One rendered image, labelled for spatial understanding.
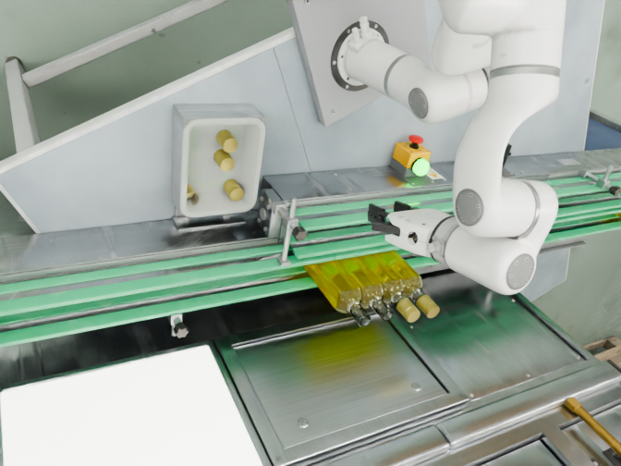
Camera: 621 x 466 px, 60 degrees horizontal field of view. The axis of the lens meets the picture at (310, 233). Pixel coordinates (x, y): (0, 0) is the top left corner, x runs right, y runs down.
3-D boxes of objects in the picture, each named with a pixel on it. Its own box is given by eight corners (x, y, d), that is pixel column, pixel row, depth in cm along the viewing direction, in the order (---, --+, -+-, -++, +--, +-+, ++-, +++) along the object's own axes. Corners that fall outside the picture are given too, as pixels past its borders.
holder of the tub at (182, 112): (169, 217, 125) (178, 236, 119) (173, 104, 110) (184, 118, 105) (239, 210, 133) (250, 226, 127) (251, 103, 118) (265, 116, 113)
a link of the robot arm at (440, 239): (433, 275, 77) (420, 268, 79) (479, 266, 81) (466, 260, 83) (440, 226, 75) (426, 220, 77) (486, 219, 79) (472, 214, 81)
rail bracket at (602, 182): (576, 176, 169) (612, 196, 160) (586, 153, 165) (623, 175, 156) (584, 175, 171) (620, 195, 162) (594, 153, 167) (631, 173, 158)
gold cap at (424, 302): (414, 307, 125) (425, 320, 122) (418, 296, 123) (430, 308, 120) (426, 304, 126) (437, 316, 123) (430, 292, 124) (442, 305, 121)
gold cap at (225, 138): (216, 129, 116) (223, 138, 113) (232, 128, 117) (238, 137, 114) (215, 144, 118) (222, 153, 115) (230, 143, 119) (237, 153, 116)
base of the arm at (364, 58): (326, 30, 113) (369, 51, 103) (374, 4, 116) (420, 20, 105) (344, 93, 124) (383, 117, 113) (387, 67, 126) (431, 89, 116)
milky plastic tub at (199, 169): (169, 199, 122) (180, 219, 116) (172, 104, 110) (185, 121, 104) (241, 192, 130) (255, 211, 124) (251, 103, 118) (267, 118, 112)
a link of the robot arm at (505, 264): (525, 185, 65) (575, 188, 69) (462, 167, 73) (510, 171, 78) (495, 301, 68) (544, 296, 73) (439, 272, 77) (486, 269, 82)
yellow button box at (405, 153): (388, 165, 147) (404, 177, 142) (395, 140, 143) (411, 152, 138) (408, 163, 151) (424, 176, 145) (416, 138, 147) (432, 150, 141)
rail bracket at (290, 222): (264, 246, 125) (287, 278, 116) (273, 182, 116) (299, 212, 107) (276, 244, 126) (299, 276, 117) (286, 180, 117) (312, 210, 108)
